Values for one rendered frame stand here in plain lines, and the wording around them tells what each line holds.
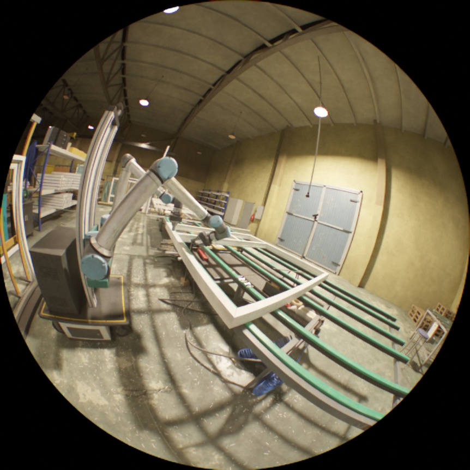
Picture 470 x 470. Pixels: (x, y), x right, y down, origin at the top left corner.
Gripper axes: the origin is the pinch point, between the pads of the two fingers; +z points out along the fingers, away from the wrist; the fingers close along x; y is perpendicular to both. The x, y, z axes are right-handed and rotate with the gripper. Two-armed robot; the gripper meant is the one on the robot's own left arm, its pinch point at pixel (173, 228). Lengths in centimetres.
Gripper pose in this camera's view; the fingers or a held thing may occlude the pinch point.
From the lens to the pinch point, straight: 145.6
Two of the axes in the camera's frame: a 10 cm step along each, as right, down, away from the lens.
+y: -5.7, -3.1, 7.6
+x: -7.7, -1.1, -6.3
